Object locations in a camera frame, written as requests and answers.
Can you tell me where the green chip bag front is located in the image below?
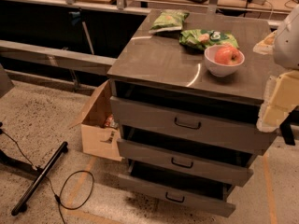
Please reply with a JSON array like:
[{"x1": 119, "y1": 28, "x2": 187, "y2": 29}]
[{"x1": 179, "y1": 29, "x2": 239, "y2": 50}]

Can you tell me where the cardboard box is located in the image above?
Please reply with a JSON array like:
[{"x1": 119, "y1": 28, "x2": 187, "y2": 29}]
[{"x1": 70, "y1": 81, "x2": 122, "y2": 161}]

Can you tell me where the white ceramic bowl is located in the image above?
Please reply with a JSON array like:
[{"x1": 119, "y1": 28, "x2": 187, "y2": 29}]
[{"x1": 204, "y1": 45, "x2": 245, "y2": 77}]

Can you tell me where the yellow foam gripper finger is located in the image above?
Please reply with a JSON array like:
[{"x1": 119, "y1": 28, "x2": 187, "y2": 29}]
[{"x1": 256, "y1": 70, "x2": 299, "y2": 133}]

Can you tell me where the top grey drawer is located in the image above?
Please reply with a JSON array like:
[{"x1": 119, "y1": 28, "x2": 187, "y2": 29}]
[{"x1": 110, "y1": 96, "x2": 277, "y2": 155}]

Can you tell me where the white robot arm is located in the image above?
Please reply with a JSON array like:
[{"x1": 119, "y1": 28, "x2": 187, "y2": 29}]
[{"x1": 253, "y1": 6, "x2": 299, "y2": 133}]

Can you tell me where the grey drawer cabinet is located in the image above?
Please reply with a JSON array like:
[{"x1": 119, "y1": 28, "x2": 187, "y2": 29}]
[{"x1": 107, "y1": 10, "x2": 279, "y2": 203}]

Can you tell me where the black cable on floor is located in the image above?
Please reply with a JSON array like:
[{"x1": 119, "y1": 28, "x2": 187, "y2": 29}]
[{"x1": 0, "y1": 128, "x2": 95, "y2": 224}]

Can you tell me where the bottom grey drawer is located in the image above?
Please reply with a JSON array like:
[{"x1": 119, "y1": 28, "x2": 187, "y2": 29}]
[{"x1": 119, "y1": 175, "x2": 235, "y2": 217}]

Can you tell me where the metal railing beam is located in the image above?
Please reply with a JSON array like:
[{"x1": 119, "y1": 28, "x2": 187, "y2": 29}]
[{"x1": 0, "y1": 40, "x2": 116, "y2": 76}]

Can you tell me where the red apple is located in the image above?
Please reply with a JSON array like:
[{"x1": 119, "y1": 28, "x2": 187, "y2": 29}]
[{"x1": 214, "y1": 46, "x2": 242, "y2": 65}]

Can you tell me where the green chip bag rear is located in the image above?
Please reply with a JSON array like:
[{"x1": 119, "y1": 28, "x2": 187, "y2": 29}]
[{"x1": 149, "y1": 9, "x2": 190, "y2": 34}]

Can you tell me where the green chip bag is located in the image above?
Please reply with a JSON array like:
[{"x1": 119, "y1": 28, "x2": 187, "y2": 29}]
[
  {"x1": 149, "y1": 9, "x2": 190, "y2": 34},
  {"x1": 179, "y1": 29, "x2": 239, "y2": 50}
]

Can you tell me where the grey drawer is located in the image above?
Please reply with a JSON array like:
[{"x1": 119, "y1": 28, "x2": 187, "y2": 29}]
[
  {"x1": 110, "y1": 96, "x2": 277, "y2": 155},
  {"x1": 117, "y1": 138, "x2": 253, "y2": 187},
  {"x1": 119, "y1": 175, "x2": 235, "y2": 217}
]

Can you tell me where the middle grey drawer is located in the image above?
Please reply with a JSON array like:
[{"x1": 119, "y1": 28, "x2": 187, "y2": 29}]
[{"x1": 117, "y1": 138, "x2": 253, "y2": 187}]

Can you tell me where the black stand leg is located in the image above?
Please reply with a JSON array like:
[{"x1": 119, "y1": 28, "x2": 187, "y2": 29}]
[{"x1": 11, "y1": 142, "x2": 68, "y2": 217}]

